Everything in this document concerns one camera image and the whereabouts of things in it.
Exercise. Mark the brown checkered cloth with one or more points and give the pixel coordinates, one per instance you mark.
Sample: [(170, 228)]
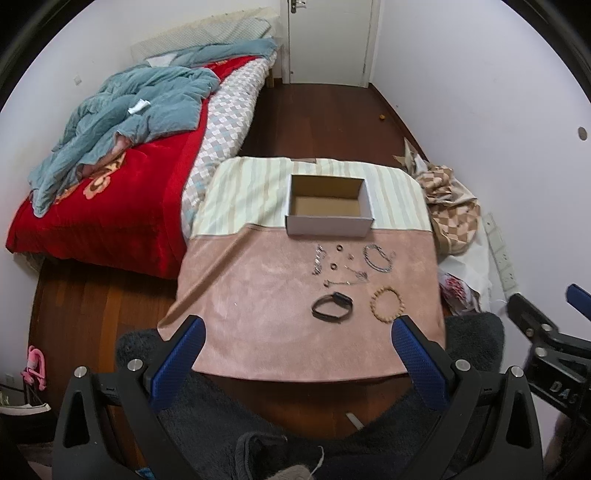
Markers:
[(454, 211)]

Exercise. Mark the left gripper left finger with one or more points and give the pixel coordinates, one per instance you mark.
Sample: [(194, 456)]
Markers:
[(173, 360)]

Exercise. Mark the white red plastic bag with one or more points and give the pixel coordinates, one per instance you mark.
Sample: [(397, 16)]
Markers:
[(456, 293)]

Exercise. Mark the pink striped table cloth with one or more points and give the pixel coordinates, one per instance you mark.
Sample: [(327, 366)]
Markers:
[(253, 284)]

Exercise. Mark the checkered bed sheet mattress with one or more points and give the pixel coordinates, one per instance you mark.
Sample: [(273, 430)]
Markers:
[(229, 118)]

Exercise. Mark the black smart band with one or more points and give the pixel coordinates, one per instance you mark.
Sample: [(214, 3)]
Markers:
[(332, 308)]

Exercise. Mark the white door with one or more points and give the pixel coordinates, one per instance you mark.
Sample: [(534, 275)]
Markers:
[(329, 42)]

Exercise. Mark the white power strip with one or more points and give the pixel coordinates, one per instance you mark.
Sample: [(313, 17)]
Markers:
[(502, 260)]

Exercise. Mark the white cardboard box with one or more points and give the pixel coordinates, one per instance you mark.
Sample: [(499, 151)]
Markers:
[(328, 206)]

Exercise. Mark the dark fluffy seat cover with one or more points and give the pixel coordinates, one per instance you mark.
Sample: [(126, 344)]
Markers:
[(234, 429)]

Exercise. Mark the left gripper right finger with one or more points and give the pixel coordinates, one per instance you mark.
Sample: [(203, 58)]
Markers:
[(425, 361)]

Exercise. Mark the striped pillow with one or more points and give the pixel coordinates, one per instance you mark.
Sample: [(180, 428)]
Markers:
[(237, 26)]

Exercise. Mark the red blanket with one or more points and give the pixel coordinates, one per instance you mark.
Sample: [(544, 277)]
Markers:
[(125, 212)]

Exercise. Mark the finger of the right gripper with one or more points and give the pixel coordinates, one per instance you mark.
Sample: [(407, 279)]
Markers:
[(531, 321), (579, 299)]

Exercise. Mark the blue-grey quilt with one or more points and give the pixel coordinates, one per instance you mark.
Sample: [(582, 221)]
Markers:
[(132, 107)]

